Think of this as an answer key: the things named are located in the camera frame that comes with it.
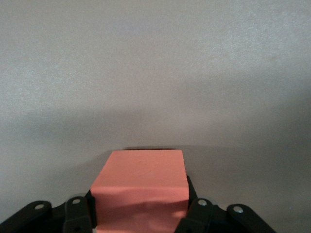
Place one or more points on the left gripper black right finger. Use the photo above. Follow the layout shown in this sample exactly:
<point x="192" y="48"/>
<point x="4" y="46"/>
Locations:
<point x="209" y="216"/>

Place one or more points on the orange foam cube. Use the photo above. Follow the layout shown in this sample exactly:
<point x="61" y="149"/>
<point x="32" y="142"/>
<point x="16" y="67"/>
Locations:
<point x="141" y="182"/>

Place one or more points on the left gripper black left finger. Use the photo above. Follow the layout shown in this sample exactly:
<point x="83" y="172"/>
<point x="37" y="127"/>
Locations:
<point x="73" y="213"/>

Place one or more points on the brown paper table cover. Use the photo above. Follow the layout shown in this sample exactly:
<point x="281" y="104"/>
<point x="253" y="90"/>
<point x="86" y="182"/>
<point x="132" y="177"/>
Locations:
<point x="155" y="72"/>

